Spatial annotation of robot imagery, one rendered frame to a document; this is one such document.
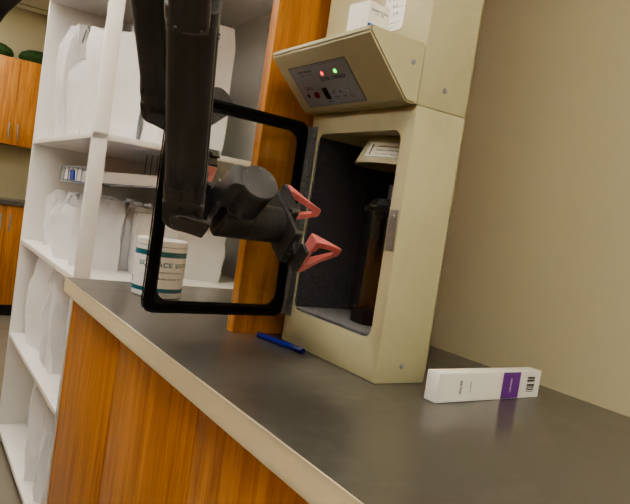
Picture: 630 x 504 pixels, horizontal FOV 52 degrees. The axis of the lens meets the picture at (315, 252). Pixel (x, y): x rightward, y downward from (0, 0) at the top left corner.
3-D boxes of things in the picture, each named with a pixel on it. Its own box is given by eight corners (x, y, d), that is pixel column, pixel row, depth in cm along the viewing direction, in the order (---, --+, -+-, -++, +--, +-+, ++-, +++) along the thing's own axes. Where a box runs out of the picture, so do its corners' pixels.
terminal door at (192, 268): (281, 316, 133) (309, 123, 130) (140, 312, 114) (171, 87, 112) (279, 315, 133) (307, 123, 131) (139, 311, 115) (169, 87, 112)
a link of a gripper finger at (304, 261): (338, 216, 105) (289, 209, 100) (354, 246, 100) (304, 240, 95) (320, 246, 108) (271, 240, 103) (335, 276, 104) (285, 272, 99)
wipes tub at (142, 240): (170, 291, 178) (177, 238, 178) (187, 300, 167) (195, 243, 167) (123, 288, 171) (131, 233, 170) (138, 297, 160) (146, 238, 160)
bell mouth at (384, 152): (405, 176, 135) (409, 150, 135) (466, 178, 120) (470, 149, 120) (336, 162, 126) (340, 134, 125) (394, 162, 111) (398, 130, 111)
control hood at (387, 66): (313, 115, 132) (320, 66, 132) (418, 104, 105) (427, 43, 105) (264, 103, 126) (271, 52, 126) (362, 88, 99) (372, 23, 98)
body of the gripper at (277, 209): (286, 190, 104) (245, 183, 100) (306, 233, 97) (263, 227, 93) (270, 220, 107) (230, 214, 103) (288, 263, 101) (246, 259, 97)
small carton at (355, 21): (365, 48, 113) (370, 14, 113) (385, 45, 109) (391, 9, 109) (344, 40, 110) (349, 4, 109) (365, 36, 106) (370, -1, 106)
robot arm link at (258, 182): (173, 181, 97) (165, 226, 92) (202, 133, 89) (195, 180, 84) (245, 207, 102) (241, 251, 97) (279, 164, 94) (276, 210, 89)
